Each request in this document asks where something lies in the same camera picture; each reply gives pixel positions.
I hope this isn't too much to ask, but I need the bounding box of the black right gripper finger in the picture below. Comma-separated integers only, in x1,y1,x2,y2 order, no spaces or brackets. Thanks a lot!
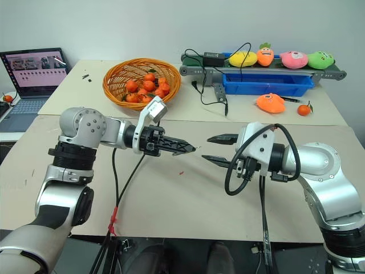
206,134,238,145
201,155,232,169

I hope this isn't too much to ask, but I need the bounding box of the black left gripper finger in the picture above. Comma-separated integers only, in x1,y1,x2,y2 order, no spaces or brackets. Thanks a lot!
162,136,198,153
162,148,192,158

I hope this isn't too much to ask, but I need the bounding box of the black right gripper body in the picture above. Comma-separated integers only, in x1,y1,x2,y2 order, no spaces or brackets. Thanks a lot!
229,156,262,181

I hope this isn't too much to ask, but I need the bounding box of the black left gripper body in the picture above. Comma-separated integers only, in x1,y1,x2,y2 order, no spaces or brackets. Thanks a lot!
141,125,167,158

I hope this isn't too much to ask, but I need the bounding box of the orange round plush toy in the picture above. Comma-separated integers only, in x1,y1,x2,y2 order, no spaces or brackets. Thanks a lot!
254,93,286,114

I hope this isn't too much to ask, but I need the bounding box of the orange wicker basket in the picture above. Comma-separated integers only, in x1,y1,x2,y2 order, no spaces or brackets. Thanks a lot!
102,58,183,111

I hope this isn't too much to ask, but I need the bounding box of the blue plastic bin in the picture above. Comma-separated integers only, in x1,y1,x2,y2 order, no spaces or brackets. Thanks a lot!
221,73,316,97

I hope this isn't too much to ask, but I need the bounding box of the orange tangerine with leaf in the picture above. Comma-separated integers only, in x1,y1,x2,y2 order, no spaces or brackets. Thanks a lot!
297,100,314,116

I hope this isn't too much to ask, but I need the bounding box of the black power adapter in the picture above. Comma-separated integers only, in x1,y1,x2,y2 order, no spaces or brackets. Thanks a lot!
202,51,225,67

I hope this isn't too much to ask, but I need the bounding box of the yellow plush toy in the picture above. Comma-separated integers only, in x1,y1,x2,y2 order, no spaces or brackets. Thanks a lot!
229,51,258,69

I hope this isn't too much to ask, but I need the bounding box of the red tape wrap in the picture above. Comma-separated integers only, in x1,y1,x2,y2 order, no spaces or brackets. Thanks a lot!
107,207,119,237

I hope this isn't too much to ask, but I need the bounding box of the small grey conveyor belt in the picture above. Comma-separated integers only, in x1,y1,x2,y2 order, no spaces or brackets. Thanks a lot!
179,52,348,102

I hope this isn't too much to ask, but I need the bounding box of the orange carrot plush toy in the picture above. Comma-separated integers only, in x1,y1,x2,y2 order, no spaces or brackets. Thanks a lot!
256,42,275,68

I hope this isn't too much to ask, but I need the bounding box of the pink plush toy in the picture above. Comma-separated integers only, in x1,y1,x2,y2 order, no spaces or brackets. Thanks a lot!
279,50,309,70

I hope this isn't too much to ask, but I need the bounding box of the green plush toy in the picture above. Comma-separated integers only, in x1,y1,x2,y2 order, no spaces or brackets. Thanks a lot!
307,50,335,70

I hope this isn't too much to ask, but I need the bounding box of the open grey laptop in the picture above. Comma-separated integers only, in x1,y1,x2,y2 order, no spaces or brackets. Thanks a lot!
0,47,72,124

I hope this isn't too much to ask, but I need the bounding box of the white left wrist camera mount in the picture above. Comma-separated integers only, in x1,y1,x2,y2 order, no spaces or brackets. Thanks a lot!
132,95,168,155

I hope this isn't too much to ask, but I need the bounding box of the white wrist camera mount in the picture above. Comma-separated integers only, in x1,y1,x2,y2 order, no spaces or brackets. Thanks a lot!
233,122,276,175
132,95,168,155

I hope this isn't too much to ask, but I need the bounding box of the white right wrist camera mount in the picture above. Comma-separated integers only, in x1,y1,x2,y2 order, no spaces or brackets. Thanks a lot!
233,122,276,175

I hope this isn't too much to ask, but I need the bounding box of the black power cable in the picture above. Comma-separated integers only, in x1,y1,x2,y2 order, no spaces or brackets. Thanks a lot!
182,48,230,117

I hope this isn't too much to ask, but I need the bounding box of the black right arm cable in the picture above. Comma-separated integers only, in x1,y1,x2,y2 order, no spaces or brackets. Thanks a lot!
224,123,302,274

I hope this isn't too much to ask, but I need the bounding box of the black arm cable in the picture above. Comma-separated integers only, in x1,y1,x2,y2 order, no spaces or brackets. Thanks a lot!
91,121,162,274
224,123,302,274

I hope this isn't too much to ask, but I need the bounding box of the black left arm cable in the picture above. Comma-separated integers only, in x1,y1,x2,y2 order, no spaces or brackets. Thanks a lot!
91,121,162,274

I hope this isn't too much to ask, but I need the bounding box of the black adapter output cable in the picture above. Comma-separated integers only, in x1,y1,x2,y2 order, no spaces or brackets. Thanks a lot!
224,42,253,75

